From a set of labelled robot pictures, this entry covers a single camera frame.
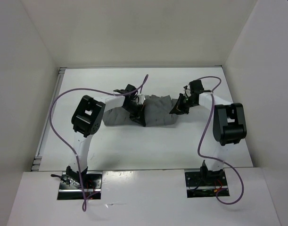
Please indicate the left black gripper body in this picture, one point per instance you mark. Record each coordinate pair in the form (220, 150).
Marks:
(133, 108)

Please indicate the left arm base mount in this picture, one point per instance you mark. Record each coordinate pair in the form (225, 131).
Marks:
(71, 190)

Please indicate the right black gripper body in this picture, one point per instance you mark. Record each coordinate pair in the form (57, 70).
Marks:
(187, 104)

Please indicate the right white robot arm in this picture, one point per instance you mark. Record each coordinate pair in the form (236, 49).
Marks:
(227, 120)

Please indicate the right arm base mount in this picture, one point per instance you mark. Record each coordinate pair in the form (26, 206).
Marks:
(203, 183)

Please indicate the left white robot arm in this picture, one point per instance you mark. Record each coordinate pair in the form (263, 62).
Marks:
(87, 119)

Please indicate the aluminium table edge rail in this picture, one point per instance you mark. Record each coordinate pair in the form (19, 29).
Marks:
(42, 142)

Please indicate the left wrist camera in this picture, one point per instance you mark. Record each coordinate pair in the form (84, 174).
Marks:
(139, 99)

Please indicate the grey pleated skirt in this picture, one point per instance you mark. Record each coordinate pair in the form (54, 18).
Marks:
(156, 113)

